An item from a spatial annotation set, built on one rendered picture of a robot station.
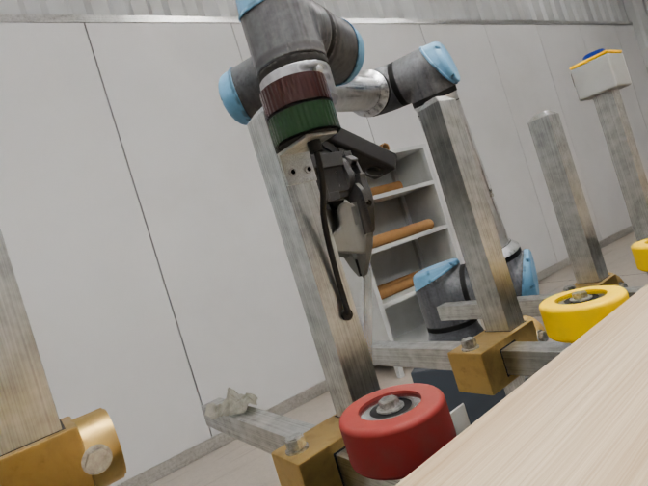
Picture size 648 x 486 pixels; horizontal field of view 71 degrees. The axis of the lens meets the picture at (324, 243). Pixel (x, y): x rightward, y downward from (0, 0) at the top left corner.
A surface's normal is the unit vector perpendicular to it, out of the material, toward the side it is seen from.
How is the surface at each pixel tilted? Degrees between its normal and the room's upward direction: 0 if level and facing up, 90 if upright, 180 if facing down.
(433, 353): 90
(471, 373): 90
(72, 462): 90
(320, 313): 90
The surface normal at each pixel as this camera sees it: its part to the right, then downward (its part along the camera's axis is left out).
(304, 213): 0.55, -0.17
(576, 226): -0.78, 0.24
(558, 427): -0.29, -0.96
